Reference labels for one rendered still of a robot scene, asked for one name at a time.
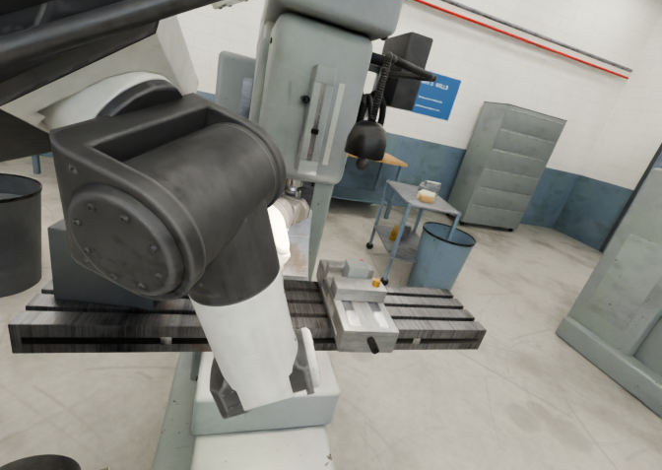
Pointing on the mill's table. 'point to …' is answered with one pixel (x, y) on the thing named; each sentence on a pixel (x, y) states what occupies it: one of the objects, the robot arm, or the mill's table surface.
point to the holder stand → (67, 271)
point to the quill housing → (359, 47)
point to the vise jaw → (357, 290)
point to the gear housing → (340, 0)
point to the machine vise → (355, 315)
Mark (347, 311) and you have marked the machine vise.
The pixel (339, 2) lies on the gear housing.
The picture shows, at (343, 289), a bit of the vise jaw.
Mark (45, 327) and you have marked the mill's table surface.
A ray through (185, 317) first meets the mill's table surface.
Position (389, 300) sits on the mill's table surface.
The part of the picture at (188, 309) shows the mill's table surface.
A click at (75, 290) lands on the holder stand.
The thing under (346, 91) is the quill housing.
